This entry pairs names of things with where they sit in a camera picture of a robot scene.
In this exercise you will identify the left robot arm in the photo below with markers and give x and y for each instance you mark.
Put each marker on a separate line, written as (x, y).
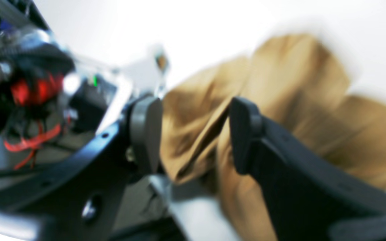
(51, 101)

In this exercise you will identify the brown t-shirt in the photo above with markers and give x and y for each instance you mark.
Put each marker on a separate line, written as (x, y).
(301, 85)

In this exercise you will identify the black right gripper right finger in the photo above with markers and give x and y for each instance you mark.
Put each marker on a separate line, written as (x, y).
(307, 198)

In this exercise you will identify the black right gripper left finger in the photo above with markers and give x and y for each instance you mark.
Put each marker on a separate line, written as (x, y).
(78, 199)

